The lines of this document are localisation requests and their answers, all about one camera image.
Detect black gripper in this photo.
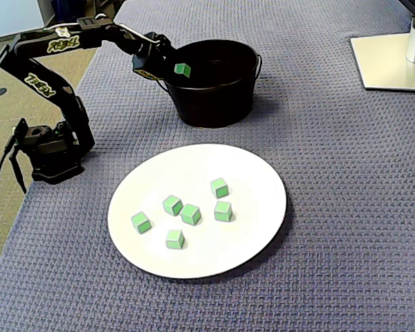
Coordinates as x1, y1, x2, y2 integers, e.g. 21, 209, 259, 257
131, 32, 191, 82

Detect dark furniture legs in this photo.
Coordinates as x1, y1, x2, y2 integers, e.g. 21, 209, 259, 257
92, 0, 125, 38

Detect white red gripper wire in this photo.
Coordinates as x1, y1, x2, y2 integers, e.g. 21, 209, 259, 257
116, 22, 160, 44

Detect short black base cable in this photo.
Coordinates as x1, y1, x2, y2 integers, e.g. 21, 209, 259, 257
8, 151, 28, 194

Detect white round plate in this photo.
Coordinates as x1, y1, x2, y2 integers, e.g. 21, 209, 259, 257
107, 142, 288, 280

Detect white monitor stand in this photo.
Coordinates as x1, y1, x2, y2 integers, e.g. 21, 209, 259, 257
349, 15, 415, 93

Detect black metal bucket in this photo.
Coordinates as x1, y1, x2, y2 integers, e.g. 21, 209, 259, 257
155, 39, 264, 129

